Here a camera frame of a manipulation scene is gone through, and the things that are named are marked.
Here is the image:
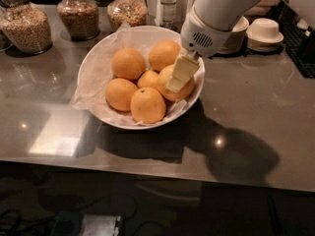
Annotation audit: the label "large orange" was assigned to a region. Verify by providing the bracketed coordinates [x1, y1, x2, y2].
[157, 65, 195, 101]

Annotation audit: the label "tall stack paper bowls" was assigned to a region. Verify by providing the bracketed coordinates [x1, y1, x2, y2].
[218, 16, 249, 54]

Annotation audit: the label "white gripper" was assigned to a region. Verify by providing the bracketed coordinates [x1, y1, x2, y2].
[166, 6, 236, 92]

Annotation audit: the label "orange front left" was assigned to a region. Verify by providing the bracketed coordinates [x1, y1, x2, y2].
[105, 78, 138, 112]

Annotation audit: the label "glass jar of cereal middle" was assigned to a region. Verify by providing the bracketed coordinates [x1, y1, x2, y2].
[57, 0, 99, 40]

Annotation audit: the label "white paper liner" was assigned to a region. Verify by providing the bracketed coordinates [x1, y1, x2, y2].
[69, 22, 200, 128]

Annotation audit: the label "glass jar of granola right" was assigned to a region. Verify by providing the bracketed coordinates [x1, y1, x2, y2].
[107, 0, 148, 30]

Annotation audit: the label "white bowl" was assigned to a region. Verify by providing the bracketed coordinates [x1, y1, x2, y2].
[77, 25, 207, 131]

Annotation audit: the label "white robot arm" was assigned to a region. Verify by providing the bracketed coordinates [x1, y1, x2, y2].
[166, 0, 315, 92]

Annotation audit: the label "black rubber mat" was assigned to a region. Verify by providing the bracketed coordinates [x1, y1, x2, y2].
[278, 2, 315, 79]

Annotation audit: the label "short stack paper bowls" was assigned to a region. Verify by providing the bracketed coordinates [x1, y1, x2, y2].
[246, 18, 284, 52]

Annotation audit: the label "glass jar far left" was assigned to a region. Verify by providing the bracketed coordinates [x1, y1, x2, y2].
[0, 8, 12, 52]

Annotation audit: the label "grey device under table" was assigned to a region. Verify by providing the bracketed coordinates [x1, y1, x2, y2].
[50, 212, 122, 236]

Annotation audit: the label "clear glass bottle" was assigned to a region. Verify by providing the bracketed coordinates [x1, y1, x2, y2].
[159, 0, 177, 30]

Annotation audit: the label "glass jar of grains left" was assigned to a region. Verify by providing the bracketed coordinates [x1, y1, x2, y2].
[0, 0, 52, 55]

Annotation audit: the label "orange back left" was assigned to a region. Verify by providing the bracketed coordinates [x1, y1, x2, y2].
[111, 48, 147, 81]

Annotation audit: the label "orange back right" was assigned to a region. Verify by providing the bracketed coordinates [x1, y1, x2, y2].
[149, 40, 181, 72]

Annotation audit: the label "small orange centre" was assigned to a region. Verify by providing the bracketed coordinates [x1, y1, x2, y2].
[137, 70, 158, 89]

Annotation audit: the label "orange front centre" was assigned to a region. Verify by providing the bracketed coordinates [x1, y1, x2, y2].
[130, 88, 166, 124]

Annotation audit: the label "stack of brown napkins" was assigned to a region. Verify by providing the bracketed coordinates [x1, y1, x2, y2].
[245, 0, 280, 17]

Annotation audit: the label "white stand behind bowl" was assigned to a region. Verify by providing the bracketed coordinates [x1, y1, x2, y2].
[144, 0, 198, 28]

